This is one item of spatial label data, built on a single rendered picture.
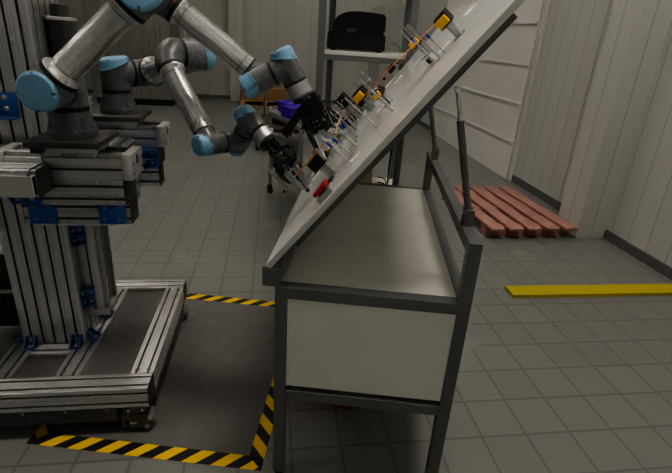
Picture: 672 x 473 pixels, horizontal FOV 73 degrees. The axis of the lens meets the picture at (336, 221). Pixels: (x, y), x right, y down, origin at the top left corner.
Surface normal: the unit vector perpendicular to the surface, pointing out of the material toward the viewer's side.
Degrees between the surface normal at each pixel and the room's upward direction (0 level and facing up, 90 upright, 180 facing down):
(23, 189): 90
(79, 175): 90
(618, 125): 90
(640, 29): 90
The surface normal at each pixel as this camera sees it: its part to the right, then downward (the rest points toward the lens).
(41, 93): 0.00, 0.46
